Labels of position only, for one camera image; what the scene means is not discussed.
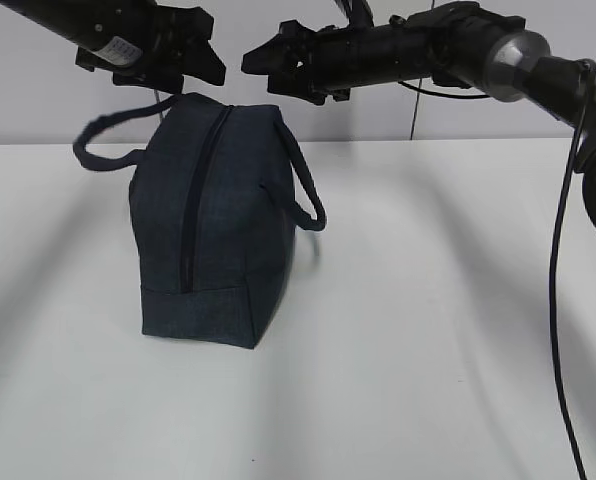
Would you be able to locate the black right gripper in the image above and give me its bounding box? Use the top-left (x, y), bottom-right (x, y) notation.
top-left (241, 20), bottom-right (358, 106)

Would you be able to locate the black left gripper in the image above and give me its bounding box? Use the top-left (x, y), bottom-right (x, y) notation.
top-left (75, 4), bottom-right (226, 95)

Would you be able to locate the dark navy lunch bag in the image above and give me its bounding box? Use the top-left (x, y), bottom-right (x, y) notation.
top-left (73, 93), bottom-right (327, 349)

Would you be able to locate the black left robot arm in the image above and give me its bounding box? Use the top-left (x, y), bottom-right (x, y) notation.
top-left (0, 0), bottom-right (226, 95)

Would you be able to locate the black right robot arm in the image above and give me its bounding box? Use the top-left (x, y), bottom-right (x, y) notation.
top-left (241, 1), bottom-right (596, 228)

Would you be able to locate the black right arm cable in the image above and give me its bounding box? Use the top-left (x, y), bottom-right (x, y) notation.
top-left (395, 57), bottom-right (596, 480)

